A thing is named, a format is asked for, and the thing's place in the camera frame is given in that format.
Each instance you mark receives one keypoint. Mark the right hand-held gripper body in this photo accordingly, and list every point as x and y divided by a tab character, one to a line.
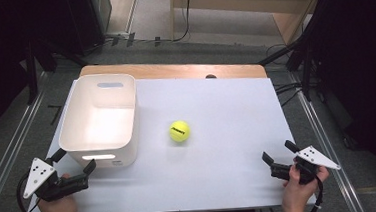
313	157

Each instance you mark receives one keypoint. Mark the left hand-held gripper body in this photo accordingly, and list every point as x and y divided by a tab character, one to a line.
39	174

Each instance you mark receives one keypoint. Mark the white plastic storage bin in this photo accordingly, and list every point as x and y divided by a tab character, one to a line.
100	125

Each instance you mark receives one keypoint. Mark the yellow tennis ball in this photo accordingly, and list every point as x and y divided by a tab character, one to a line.
179	131

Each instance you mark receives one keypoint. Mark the person's right hand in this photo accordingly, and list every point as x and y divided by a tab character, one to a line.
297	197

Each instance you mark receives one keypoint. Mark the white table board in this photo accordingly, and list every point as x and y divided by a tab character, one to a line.
228	143

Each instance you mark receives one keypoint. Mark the black metal stand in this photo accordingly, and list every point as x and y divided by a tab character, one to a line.
306	54
32	70

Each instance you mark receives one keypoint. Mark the wooden table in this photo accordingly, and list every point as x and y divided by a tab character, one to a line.
173	70

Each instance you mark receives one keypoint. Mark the dark cabinet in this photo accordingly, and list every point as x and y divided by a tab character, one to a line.
84	19

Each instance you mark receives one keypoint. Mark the wooden shelf unit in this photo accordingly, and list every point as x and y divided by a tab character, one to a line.
252	1

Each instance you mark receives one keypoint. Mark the metal floor rail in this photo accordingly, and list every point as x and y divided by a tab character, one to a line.
325	143
9	155

